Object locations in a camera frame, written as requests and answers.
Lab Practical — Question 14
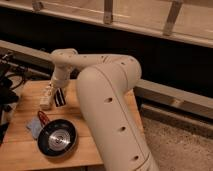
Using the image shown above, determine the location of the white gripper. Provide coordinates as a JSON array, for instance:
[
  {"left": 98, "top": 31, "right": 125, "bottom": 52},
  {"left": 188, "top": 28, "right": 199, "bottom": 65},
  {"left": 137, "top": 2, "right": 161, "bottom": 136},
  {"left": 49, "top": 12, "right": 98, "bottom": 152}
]
[{"left": 50, "top": 67, "right": 71, "bottom": 107}]

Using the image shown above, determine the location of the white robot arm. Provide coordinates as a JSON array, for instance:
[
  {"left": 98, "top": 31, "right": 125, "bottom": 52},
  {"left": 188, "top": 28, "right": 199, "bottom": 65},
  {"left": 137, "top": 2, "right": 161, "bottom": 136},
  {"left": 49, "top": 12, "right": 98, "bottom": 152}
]
[{"left": 51, "top": 49, "right": 159, "bottom": 171}]

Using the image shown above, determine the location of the blue cloth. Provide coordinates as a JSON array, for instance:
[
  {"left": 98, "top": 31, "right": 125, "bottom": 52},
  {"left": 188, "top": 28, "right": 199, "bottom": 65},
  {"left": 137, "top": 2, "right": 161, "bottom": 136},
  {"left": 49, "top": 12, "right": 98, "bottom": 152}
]
[{"left": 26, "top": 117, "right": 43, "bottom": 139}]

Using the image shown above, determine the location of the black frying pan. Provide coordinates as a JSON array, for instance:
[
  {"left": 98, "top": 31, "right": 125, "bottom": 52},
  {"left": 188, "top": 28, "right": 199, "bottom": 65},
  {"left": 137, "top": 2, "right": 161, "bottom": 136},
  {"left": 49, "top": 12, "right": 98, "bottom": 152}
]
[{"left": 37, "top": 111, "right": 78, "bottom": 158}]

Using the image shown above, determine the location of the wooden table board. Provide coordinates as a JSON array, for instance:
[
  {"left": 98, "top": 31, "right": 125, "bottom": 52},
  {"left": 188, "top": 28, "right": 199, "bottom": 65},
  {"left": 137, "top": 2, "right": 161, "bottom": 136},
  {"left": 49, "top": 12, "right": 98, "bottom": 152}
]
[{"left": 0, "top": 79, "right": 145, "bottom": 171}]

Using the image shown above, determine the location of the black cables and equipment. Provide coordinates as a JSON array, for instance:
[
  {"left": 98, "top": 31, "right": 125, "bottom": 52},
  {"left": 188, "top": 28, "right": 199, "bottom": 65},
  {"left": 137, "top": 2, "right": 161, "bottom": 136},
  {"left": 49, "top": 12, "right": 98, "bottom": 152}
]
[{"left": 0, "top": 50, "right": 28, "bottom": 146}]

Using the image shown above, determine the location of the grey metal rail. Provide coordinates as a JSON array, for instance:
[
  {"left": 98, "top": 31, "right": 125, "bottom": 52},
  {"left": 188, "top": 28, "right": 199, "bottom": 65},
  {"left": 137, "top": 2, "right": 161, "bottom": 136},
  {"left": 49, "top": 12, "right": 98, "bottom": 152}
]
[{"left": 0, "top": 40, "right": 213, "bottom": 119}]

